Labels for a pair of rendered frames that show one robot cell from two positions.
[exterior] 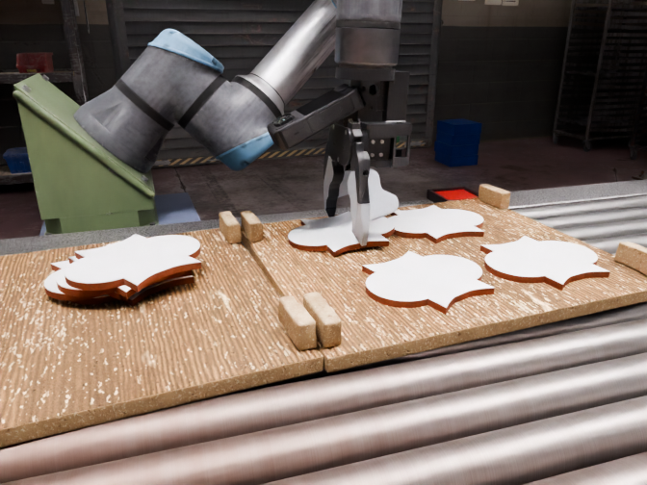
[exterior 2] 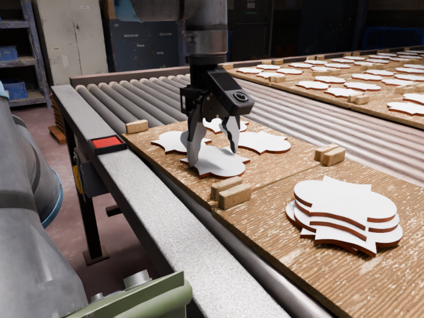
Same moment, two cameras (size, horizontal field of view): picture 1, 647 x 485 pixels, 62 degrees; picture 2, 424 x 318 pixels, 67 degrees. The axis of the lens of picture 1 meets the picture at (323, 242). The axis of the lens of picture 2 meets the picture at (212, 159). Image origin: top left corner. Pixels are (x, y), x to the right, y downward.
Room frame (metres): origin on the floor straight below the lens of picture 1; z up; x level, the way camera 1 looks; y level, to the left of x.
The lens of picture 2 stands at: (0.81, 0.56, 1.22)
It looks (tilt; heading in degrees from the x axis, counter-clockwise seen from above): 25 degrees down; 256
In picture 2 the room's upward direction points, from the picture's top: straight up
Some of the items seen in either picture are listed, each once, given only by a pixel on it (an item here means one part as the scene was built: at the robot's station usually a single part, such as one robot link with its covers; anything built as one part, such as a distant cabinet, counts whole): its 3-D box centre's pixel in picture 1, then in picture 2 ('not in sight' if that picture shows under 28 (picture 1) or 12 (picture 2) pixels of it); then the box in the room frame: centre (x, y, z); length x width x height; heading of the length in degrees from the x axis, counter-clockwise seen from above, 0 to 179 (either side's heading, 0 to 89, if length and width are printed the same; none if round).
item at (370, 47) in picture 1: (365, 49); (206, 43); (0.68, -0.05, 1.17); 0.08 x 0.08 x 0.05
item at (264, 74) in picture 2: not in sight; (269, 71); (0.11, -1.02, 0.94); 0.41 x 0.35 x 0.04; 106
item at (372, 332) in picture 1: (429, 256); (221, 146); (0.62, -0.13, 0.93); 0.41 x 0.35 x 0.02; 111
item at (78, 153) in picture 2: not in sight; (94, 170); (0.95, -0.42, 0.77); 0.14 x 0.11 x 0.18; 107
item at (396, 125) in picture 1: (368, 118); (206, 87); (0.67, -0.06, 1.09); 0.09 x 0.08 x 0.12; 110
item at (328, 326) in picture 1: (322, 319); (326, 152); (0.42, 0.00, 0.95); 0.06 x 0.02 x 0.03; 21
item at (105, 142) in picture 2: (456, 198); (106, 144); (0.89, -0.23, 0.92); 0.06 x 0.06 x 0.01; 17
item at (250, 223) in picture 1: (250, 225); (226, 188); (0.67, 0.10, 0.95); 0.06 x 0.02 x 0.03; 21
